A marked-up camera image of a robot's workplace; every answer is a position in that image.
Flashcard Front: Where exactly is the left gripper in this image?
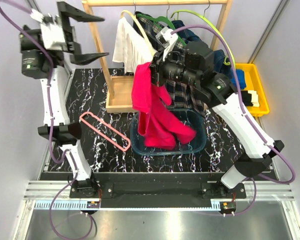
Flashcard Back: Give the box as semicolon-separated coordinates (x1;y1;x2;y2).
17;3;107;64

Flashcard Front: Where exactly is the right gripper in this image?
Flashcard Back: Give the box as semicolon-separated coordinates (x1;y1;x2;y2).
136;47;199;88

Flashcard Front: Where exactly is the cream yellow hanger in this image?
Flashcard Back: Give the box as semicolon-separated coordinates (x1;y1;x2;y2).
120;10;156;56

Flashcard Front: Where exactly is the plaid skirt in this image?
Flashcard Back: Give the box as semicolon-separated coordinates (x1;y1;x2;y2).
135;11;205;115

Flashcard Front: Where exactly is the dark green hanger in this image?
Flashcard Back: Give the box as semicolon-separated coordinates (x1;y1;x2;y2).
135;11;176;48

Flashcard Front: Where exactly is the white pleated skirt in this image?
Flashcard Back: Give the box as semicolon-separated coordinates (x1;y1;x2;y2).
112;17;157;73

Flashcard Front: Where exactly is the red garment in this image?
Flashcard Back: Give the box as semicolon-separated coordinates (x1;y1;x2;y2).
131;62;196;150

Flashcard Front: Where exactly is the pink hanger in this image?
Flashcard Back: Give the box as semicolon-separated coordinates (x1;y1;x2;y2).
79;111;132;152

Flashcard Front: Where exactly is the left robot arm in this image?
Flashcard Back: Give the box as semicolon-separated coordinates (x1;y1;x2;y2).
19;1;108;198

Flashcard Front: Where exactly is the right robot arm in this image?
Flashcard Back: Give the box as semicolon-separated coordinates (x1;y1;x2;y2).
150;42;285;199

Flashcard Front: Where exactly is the lime green hanger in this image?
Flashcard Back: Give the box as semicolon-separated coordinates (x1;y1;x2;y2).
170;9;236;64

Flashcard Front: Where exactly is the navy blue garment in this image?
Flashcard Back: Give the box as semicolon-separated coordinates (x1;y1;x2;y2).
171;19;238;83

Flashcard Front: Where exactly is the clear blue plastic basin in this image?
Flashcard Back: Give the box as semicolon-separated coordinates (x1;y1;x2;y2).
130;108;207;157

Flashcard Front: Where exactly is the wooden clothes rack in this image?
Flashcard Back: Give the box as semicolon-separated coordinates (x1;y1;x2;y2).
82;0;233;113

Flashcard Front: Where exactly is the blue cloth in bin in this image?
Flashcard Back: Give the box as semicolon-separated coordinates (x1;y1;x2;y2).
236;69;247;90

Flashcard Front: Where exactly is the yellow plastic bin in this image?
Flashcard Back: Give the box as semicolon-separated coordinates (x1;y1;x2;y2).
235;63;270;117

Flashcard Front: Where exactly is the black and white item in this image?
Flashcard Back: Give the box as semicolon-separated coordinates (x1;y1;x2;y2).
241;90;260;108

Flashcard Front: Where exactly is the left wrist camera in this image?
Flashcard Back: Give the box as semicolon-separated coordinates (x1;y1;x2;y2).
30;8;66;52

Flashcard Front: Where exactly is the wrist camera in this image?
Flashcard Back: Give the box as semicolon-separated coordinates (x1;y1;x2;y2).
30;8;66;52
155;27;179;61

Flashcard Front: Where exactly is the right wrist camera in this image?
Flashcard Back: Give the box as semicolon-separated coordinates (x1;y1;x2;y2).
155;27;179;61

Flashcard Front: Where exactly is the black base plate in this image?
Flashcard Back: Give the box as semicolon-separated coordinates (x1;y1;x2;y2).
69;172;247;210

